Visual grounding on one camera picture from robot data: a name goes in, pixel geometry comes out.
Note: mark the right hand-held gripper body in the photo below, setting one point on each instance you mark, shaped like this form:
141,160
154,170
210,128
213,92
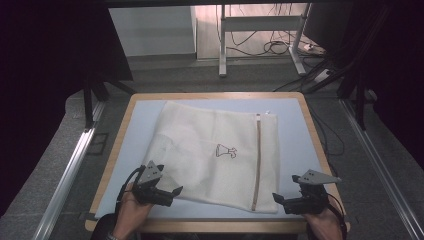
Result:
313,190

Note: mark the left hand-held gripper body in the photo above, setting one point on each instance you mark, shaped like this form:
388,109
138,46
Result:
150,178

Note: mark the cream mesh laundry bag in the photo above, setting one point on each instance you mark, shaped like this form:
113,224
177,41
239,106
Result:
200,150

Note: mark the person's right hand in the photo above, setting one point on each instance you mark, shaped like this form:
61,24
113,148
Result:
321,223

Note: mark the person's left hand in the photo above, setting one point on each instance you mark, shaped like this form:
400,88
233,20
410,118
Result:
131,213

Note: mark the dark floor plate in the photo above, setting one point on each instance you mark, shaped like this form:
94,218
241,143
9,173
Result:
98,144

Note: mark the silver wrist watch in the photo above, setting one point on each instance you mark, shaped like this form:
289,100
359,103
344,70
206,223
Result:
111,237

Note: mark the black metal stand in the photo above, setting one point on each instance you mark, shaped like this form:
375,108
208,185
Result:
88,106
360,103

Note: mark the white power strip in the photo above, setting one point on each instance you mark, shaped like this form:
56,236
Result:
322,76

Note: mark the white board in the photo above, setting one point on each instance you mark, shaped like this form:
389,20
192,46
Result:
151,31

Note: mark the black curtain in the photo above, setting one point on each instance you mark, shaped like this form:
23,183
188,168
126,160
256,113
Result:
40,66
400,66

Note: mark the white metal stand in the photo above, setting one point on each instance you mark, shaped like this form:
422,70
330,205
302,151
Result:
260,23

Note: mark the aluminium floor rail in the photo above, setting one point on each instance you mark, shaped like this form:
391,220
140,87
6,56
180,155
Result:
71,170
376,156

